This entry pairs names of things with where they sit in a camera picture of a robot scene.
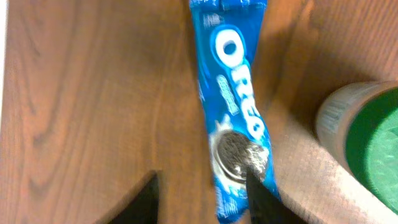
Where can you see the green lid jar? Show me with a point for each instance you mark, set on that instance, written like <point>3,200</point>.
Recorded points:
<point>357,125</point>

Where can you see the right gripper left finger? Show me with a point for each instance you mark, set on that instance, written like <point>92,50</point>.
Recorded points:
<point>143,207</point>

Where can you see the blue Oreo cookie pack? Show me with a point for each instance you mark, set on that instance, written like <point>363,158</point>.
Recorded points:
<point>226,37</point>

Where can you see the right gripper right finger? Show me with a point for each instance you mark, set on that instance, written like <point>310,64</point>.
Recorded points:
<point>264,208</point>

